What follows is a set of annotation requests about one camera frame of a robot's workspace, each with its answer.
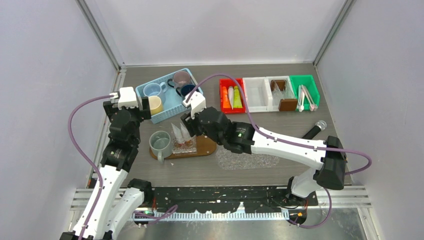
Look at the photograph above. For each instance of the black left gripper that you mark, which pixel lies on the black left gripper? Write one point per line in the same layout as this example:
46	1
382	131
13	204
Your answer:
143	114

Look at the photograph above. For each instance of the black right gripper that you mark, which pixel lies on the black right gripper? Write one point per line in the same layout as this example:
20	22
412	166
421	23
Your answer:
191	123

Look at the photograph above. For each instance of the clear textured acrylic holder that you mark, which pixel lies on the clear textured acrylic holder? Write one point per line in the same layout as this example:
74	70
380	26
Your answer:
185	148

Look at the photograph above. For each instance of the white toothpaste tube red cap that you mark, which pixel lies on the white toothpaste tube red cap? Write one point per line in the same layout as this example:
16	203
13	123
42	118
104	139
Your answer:
178	134

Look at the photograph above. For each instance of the grey-green mug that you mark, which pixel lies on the grey-green mug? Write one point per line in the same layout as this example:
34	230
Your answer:
160	143

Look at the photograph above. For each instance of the pink toothbrush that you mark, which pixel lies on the pink toothbrush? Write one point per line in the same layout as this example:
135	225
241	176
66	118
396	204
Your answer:
312	106

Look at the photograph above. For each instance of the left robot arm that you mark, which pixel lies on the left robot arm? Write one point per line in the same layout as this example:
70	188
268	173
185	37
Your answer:
102	219

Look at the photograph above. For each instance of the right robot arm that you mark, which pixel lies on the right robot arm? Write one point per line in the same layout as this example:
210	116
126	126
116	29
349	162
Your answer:
325	159

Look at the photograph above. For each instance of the oval wooden tray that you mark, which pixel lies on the oval wooden tray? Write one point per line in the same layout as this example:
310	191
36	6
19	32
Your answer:
205	147

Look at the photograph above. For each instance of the orange toothpaste tube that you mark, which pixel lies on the orange toothpaste tube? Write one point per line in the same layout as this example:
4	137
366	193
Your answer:
225	98

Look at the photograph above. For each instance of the small white toothpaste tube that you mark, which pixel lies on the small white toothpaste tube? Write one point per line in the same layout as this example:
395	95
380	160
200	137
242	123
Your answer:
230	95

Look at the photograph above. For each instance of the clear textured oval tray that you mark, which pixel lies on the clear textured oval tray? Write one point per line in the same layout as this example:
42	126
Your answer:
232	161

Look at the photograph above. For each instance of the light blue mug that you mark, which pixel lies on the light blue mug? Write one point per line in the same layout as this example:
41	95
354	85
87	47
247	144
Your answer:
156	89

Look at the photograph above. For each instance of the red plastic bin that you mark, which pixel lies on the red plastic bin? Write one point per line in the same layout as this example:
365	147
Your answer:
227	83

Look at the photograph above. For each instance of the light blue perforated basket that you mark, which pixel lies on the light blue perforated basket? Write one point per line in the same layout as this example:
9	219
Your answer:
173	104

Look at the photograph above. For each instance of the dark blue mug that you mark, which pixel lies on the dark blue mug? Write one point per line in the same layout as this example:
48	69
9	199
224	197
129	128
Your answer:
184	90

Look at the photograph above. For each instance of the white plastic bin left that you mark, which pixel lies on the white plastic bin left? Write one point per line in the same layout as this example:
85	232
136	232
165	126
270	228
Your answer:
258	94

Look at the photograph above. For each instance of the white plastic bin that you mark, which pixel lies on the white plastic bin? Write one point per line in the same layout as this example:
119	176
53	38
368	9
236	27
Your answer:
258	94
274	107

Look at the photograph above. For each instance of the white plastic bin right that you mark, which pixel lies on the white plastic bin right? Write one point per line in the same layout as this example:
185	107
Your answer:
274	107

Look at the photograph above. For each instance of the brown wooden holder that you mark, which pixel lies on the brown wooden holder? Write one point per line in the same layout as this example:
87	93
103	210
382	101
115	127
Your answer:
287	105

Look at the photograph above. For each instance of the green plastic bin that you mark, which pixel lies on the green plastic bin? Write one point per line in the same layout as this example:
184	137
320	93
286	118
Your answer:
309	82

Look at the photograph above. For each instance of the black microphone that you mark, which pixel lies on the black microphone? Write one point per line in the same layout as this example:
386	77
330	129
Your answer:
318	127

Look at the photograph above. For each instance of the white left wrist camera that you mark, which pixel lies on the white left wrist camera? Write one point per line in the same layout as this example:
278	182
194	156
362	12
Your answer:
126	98

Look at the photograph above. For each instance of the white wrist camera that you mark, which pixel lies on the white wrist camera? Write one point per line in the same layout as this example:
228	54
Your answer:
196	102
126	98

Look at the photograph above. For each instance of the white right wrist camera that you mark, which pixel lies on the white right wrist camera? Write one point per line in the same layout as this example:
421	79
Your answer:
196	102

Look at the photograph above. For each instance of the cream mug yellow handle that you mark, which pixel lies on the cream mug yellow handle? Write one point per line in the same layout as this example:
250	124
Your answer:
155	105

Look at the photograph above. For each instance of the mauve mug black handle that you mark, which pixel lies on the mauve mug black handle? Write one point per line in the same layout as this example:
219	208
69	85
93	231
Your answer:
179	79

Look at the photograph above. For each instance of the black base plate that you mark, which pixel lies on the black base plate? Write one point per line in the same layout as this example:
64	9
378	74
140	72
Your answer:
224	199

